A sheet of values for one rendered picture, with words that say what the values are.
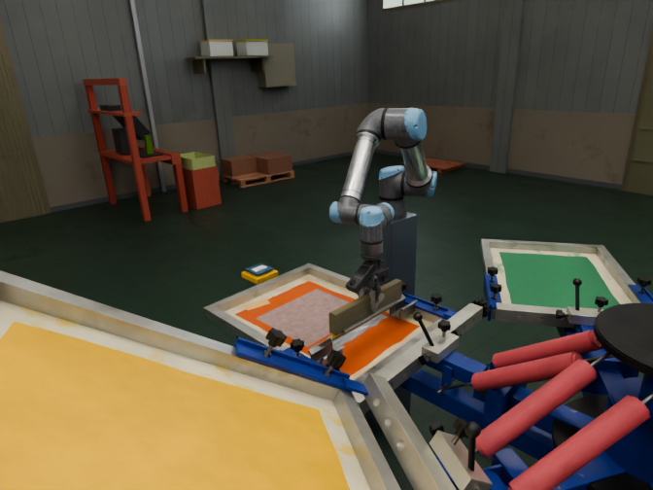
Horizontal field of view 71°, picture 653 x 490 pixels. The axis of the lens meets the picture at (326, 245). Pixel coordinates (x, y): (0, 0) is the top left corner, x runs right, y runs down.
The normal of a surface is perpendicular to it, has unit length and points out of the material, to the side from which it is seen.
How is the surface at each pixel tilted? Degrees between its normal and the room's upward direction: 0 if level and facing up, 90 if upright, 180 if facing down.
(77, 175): 90
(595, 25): 90
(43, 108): 90
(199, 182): 90
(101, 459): 32
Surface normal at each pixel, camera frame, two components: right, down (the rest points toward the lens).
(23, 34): 0.64, 0.25
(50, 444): 0.48, -0.86
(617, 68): -0.76, 0.25
